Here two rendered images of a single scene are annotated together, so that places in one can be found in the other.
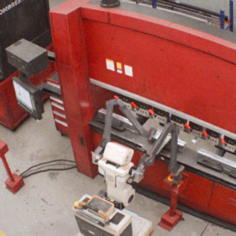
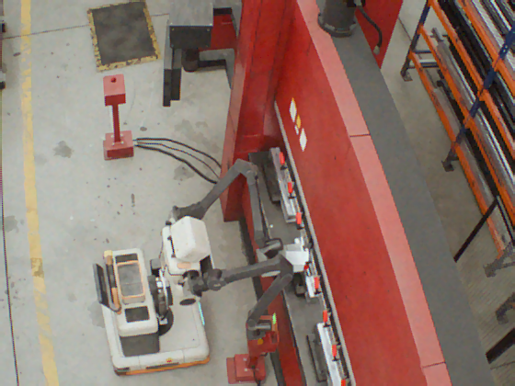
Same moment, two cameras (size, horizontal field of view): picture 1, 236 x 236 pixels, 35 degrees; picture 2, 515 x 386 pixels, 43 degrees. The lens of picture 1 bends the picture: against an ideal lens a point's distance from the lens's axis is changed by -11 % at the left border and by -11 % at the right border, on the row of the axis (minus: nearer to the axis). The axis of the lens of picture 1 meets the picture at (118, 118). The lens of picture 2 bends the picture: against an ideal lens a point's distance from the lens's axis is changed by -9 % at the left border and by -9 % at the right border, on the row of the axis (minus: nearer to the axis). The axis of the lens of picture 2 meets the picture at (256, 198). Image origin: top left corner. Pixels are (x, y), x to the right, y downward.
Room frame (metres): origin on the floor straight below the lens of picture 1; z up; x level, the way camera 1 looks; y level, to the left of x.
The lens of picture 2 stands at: (1.05, -1.11, 4.63)
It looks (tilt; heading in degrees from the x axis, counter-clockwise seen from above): 57 degrees down; 29
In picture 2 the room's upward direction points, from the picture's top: 11 degrees clockwise
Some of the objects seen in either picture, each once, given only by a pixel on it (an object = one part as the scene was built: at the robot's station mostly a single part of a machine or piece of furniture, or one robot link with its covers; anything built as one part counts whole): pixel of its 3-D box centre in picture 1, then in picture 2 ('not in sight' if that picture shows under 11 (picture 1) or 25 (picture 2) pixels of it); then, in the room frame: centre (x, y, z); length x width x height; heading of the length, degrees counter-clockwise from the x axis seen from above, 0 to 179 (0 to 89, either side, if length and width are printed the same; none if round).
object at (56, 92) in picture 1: (47, 94); (220, 73); (3.58, 0.74, 1.17); 0.40 x 0.24 x 0.07; 51
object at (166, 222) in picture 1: (170, 219); (246, 368); (2.50, -0.48, 0.06); 0.25 x 0.20 x 0.12; 134
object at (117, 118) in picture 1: (118, 120); (282, 184); (3.32, -0.01, 0.92); 0.50 x 0.06 x 0.10; 51
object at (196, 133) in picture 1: (196, 127); (330, 294); (2.74, -0.73, 1.26); 0.15 x 0.09 x 0.17; 51
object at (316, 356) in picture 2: (210, 165); (316, 357); (2.55, -0.87, 0.89); 0.30 x 0.05 x 0.03; 51
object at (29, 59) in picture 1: (31, 82); (188, 45); (3.37, 0.86, 1.53); 0.51 x 0.25 x 0.85; 41
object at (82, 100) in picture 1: (94, 83); (298, 107); (3.72, 0.21, 1.15); 0.85 x 0.25 x 2.30; 141
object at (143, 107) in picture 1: (144, 106); (303, 199); (3.12, -0.26, 1.26); 0.15 x 0.09 x 0.17; 51
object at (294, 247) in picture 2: (156, 142); (280, 260); (2.86, -0.34, 1.00); 0.26 x 0.18 x 0.01; 141
